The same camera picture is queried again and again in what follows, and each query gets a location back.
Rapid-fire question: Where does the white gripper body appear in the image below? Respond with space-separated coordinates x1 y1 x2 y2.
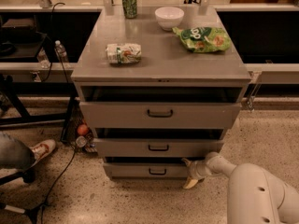
186 161 214 180

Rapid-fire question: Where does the grey bottom drawer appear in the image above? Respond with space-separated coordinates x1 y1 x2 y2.
103 163 188 179

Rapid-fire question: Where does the grey drawer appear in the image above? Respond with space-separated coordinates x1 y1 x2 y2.
94 138 223 158
103 163 188 179
79 102 241 129

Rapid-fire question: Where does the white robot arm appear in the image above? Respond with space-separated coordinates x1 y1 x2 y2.
182 152 299 224

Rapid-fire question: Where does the grey middle drawer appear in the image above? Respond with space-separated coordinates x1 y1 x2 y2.
94 138 223 158

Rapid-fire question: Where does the grey drawer cabinet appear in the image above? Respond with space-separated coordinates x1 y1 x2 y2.
72 7 250 166

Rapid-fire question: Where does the grey top drawer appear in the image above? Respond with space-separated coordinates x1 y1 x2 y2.
79 102 241 129

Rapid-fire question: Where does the orange fruit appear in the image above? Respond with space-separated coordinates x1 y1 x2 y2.
77 124 89 136

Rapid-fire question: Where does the green chip bag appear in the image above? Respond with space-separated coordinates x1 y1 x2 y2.
172 27 231 53

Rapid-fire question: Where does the white lying soda can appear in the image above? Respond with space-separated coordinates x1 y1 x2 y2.
106 43 141 64

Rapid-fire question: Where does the white bowl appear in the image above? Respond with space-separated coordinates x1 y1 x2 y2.
155 7 185 31

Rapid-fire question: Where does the white red sneaker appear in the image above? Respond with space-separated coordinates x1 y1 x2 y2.
31 139 56 165

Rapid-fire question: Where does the black chair base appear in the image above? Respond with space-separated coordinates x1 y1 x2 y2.
0 168 48 224

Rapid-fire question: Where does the clear water bottle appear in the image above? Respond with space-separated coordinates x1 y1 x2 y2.
55 40 69 64

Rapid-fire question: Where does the grey jeans leg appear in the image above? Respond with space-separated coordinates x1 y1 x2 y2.
0 132 35 170

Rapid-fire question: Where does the green standing soda can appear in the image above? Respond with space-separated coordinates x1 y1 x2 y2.
122 0 137 19

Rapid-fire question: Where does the black floor cable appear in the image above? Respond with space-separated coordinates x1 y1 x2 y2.
39 147 78 224

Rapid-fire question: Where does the black side table frame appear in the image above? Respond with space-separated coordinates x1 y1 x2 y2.
0 31 78 143

